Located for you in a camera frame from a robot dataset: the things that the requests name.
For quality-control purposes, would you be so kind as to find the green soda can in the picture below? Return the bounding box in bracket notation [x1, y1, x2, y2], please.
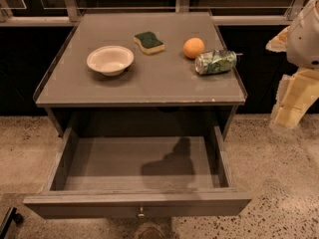
[195, 50, 237, 76]

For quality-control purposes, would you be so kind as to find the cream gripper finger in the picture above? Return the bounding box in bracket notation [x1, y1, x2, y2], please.
[266, 26, 289, 53]
[271, 68, 319, 129]

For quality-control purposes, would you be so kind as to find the metal drawer knob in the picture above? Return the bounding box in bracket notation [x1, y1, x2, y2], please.
[137, 207, 146, 219]

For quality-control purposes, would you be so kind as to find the open grey top drawer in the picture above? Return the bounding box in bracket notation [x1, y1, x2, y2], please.
[24, 127, 251, 219]

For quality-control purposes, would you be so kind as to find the black caster wheel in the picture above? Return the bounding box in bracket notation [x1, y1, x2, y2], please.
[13, 213, 24, 224]

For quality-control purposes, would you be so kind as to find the orange fruit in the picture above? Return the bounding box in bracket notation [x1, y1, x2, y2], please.
[182, 38, 204, 59]

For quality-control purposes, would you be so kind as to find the metal window railing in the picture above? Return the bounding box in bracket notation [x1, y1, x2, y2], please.
[0, 0, 309, 26]

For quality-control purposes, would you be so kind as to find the green and yellow sponge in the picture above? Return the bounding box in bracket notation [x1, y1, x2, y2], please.
[134, 31, 164, 55]

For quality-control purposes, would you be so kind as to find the white bowl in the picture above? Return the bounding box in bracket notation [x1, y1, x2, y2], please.
[87, 46, 135, 77]

